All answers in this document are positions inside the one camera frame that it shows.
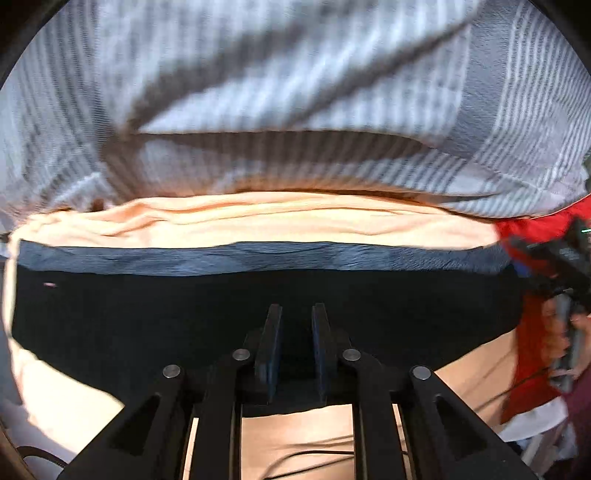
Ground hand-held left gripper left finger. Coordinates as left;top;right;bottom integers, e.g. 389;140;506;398
58;304;283;480

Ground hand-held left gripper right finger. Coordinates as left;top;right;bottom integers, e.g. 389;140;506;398
311;302;539;480

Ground black pants with blue waistband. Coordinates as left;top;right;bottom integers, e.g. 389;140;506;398
10;240;532;418

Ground person's right hand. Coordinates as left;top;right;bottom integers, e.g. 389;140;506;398
549;311;591;384

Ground red embroidered pillow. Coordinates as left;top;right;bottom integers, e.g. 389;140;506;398
496;194;591;423

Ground peach blanket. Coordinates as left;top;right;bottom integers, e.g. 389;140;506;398
0;191;555;480

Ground light blue bed sheet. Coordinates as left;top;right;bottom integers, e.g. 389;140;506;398
499;397;578;467

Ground grey white striped duvet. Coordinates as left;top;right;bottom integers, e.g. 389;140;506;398
0;0;591;232

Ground black cable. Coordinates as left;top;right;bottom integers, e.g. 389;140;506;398
16;444;68;469
242;449;356;480
478;367;555;418

